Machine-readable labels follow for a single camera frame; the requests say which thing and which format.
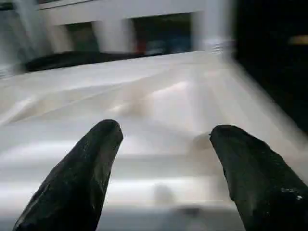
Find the white glass door cabinet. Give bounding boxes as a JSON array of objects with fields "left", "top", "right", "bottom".
[{"left": 36, "top": 0, "right": 207, "bottom": 56}]

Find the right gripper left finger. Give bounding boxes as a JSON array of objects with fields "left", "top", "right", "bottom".
[{"left": 12, "top": 119, "right": 124, "bottom": 231}]

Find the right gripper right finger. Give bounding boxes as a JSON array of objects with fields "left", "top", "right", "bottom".
[{"left": 208, "top": 124, "right": 308, "bottom": 231}]

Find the white plastic table top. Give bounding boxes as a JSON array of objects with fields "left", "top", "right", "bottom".
[{"left": 0, "top": 51, "right": 308, "bottom": 231}]

